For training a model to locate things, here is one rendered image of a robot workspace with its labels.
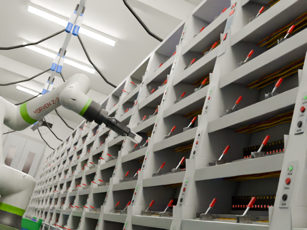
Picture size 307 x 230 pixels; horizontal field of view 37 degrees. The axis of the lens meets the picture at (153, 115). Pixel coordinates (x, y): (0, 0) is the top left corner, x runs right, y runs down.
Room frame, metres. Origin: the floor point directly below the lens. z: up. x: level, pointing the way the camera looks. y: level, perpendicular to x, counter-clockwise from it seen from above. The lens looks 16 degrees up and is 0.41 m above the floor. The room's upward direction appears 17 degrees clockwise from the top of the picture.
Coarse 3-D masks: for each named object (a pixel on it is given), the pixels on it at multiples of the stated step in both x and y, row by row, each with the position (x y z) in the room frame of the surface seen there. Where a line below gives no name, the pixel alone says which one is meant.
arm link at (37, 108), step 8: (72, 80) 2.04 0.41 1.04; (80, 80) 2.04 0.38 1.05; (88, 80) 2.07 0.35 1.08; (56, 88) 2.14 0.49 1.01; (88, 88) 2.07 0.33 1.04; (40, 96) 2.20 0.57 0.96; (48, 96) 2.16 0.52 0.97; (56, 96) 2.13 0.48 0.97; (32, 104) 2.21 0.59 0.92; (40, 104) 2.19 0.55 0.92; (48, 104) 2.17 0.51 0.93; (56, 104) 2.17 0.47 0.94; (32, 112) 2.22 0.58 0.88; (40, 112) 2.22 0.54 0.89; (48, 112) 2.23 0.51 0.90
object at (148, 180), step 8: (144, 176) 2.44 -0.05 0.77; (152, 176) 2.44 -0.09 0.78; (160, 176) 2.16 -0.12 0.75; (168, 176) 2.06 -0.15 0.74; (176, 176) 1.96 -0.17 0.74; (184, 176) 1.87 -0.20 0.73; (144, 184) 2.41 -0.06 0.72; (152, 184) 2.28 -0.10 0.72; (160, 184) 2.16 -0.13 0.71; (176, 184) 2.29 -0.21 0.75
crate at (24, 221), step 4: (24, 220) 2.86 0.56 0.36; (28, 220) 2.87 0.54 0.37; (40, 220) 2.90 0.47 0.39; (24, 224) 2.86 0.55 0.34; (28, 224) 2.87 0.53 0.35; (32, 224) 2.88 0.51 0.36; (36, 224) 2.89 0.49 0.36; (40, 224) 2.90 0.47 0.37; (28, 228) 2.88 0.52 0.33; (32, 228) 2.88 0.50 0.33; (36, 228) 2.89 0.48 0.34
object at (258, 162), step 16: (272, 144) 1.56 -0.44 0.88; (208, 160) 1.77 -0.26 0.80; (224, 160) 1.61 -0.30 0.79; (240, 160) 1.56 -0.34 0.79; (256, 160) 1.32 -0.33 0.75; (272, 160) 1.23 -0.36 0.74; (208, 176) 1.64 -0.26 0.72; (224, 176) 1.52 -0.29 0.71; (240, 176) 1.62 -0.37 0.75; (256, 176) 1.57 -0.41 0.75; (272, 176) 1.51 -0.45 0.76
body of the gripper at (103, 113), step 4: (100, 112) 2.02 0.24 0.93; (104, 112) 2.03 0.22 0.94; (100, 116) 2.02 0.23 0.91; (104, 116) 2.02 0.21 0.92; (108, 116) 2.03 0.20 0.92; (96, 120) 2.03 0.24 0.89; (100, 120) 2.03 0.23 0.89; (104, 120) 2.05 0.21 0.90; (108, 120) 2.03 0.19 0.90; (100, 124) 2.05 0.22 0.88; (112, 124) 2.05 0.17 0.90
